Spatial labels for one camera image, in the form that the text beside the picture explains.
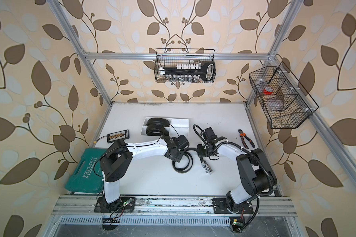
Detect white divided storage tray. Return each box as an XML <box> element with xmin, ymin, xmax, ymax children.
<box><xmin>140</xmin><ymin>117</ymin><xmax>190</xmax><ymax>137</ymax></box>

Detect black belt front loop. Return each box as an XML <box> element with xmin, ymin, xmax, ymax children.
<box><xmin>145</xmin><ymin>124</ymin><xmax>169</xmax><ymax>136</ymax></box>

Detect black belt long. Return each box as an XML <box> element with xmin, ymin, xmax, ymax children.
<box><xmin>146</xmin><ymin>118</ymin><xmax>170</xmax><ymax>127</ymax></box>

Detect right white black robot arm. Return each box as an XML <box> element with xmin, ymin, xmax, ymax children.
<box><xmin>193</xmin><ymin>124</ymin><xmax>277</xmax><ymax>209</ymax></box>

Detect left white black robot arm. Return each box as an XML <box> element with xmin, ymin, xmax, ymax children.
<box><xmin>100</xmin><ymin>135</ymin><xmax>189</xmax><ymax>204</ymax></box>

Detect orange black pliers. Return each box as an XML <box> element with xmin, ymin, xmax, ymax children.
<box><xmin>238</xmin><ymin>129</ymin><xmax>256</xmax><ymax>149</ymax></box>

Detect black bit holder box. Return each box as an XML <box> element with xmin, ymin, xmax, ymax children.
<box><xmin>107</xmin><ymin>129</ymin><xmax>130</xmax><ymax>143</ymax></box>

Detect red item in basket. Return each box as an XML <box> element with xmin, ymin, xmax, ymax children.
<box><xmin>263</xmin><ymin>87</ymin><xmax>274</xmax><ymax>95</ymax></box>

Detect green plastic tool case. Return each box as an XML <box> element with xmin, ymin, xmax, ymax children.
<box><xmin>64</xmin><ymin>148</ymin><xmax>106</xmax><ymax>194</ymax></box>

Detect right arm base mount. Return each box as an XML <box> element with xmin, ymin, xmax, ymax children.
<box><xmin>212</xmin><ymin>197</ymin><xmax>254</xmax><ymax>215</ymax></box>

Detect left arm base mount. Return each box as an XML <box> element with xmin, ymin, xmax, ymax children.
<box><xmin>94</xmin><ymin>197</ymin><xmax>136</xmax><ymax>213</ymax></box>

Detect black socket set rail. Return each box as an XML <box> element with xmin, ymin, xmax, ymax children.
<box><xmin>160</xmin><ymin>61</ymin><xmax>216</xmax><ymax>82</ymax></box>

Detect back wire basket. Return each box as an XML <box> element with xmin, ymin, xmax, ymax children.
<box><xmin>154</xmin><ymin>47</ymin><xmax>216</xmax><ymax>83</ymax></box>

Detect wire basket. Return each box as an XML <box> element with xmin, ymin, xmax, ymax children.
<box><xmin>249</xmin><ymin>62</ymin><xmax>319</xmax><ymax>129</ymax></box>
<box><xmin>154</xmin><ymin>47</ymin><xmax>216</xmax><ymax>83</ymax></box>

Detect right wire basket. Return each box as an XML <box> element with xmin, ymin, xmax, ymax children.
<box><xmin>249</xmin><ymin>62</ymin><xmax>319</xmax><ymax>129</ymax></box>

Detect aluminium front rail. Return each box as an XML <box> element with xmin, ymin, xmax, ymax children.
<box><xmin>52</xmin><ymin>195</ymin><xmax>297</xmax><ymax>217</ymax></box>

